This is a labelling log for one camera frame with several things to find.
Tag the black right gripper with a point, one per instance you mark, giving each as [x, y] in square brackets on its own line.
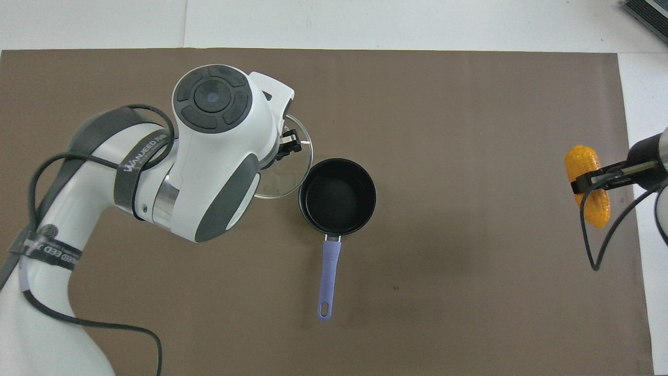
[647, 162]

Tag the yellow corn cob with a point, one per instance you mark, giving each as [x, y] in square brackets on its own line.
[595, 209]

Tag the glass pot lid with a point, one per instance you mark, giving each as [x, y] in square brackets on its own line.
[292, 177]

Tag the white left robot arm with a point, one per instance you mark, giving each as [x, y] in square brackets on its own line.
[224, 156]

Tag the dark grey ribbed device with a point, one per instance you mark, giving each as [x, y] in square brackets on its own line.
[649, 15]

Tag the brown table mat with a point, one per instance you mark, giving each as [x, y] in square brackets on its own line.
[443, 287]

